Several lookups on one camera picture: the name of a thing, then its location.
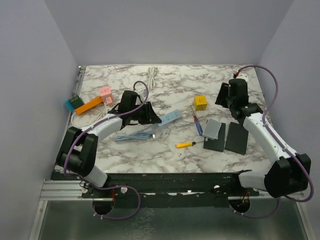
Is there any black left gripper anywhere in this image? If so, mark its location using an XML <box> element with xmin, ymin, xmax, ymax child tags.
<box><xmin>129</xmin><ymin>101</ymin><xmax>161</xmax><ymax>125</ymax></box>

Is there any yellow cube socket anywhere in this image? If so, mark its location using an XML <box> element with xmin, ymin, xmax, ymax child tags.
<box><xmin>193</xmin><ymin>95</ymin><xmax>208</xmax><ymax>111</ymax></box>

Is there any light blue power strip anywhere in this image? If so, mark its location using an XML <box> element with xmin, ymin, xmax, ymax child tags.
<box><xmin>158</xmin><ymin>109</ymin><xmax>182</xmax><ymax>127</ymax></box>

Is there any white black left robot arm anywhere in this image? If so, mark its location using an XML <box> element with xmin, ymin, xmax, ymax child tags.
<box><xmin>56</xmin><ymin>90</ymin><xmax>162</xmax><ymax>198</ymax></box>

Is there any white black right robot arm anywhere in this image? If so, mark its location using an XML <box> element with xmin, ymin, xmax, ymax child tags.
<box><xmin>215</xmin><ymin>78</ymin><xmax>314</xmax><ymax>198</ymax></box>

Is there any teal blue plug block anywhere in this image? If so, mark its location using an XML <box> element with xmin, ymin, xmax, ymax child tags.
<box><xmin>65</xmin><ymin>94</ymin><xmax>84</xmax><ymax>112</ymax></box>

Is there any blue red screwdriver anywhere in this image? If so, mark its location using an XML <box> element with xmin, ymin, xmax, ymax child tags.
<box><xmin>190</xmin><ymin>105</ymin><xmax>203</xmax><ymax>136</ymax></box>

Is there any black flat block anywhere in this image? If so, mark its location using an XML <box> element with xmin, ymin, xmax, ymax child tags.
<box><xmin>224</xmin><ymin>122</ymin><xmax>249</xmax><ymax>155</ymax></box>

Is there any black block under box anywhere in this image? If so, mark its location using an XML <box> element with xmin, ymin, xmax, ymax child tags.
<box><xmin>203</xmin><ymin>123</ymin><xmax>226</xmax><ymax>153</ymax></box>

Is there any white green usb charger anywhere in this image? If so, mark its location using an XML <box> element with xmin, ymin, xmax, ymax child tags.
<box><xmin>103</xmin><ymin>102</ymin><xmax>112</xmax><ymax>114</ymax></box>

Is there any orange power strip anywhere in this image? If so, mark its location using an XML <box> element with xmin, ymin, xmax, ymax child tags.
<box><xmin>75</xmin><ymin>96</ymin><xmax>103</xmax><ymax>115</ymax></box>

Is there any yellow handled screwdriver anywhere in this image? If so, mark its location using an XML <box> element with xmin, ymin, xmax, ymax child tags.
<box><xmin>176</xmin><ymin>141</ymin><xmax>196</xmax><ymax>149</ymax></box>

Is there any white coiled cable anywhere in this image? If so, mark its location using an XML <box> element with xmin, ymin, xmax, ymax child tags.
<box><xmin>138</xmin><ymin>65</ymin><xmax>159</xmax><ymax>97</ymax></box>

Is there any white cable bundle left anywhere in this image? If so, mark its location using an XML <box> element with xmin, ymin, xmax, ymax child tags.
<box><xmin>70</xmin><ymin>107</ymin><xmax>107</xmax><ymax>128</ymax></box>

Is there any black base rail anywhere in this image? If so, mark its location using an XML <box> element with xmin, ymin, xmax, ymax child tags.
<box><xmin>51</xmin><ymin>172</ymin><xmax>269</xmax><ymax>209</ymax></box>

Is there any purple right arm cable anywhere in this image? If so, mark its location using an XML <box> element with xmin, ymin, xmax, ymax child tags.
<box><xmin>228</xmin><ymin>65</ymin><xmax>315</xmax><ymax>219</ymax></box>

